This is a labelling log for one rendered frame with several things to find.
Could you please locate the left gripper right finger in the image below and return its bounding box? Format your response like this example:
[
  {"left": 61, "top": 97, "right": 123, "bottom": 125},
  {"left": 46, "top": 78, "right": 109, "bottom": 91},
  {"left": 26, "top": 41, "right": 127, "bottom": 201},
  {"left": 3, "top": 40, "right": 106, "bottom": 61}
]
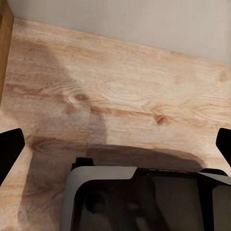
[{"left": 216, "top": 128, "right": 231, "bottom": 166}]

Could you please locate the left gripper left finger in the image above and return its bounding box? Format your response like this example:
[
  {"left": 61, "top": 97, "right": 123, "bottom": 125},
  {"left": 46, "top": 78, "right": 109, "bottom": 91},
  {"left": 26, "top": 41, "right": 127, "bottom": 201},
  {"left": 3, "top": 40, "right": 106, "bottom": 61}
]
[{"left": 0, "top": 128, "right": 25, "bottom": 186}]

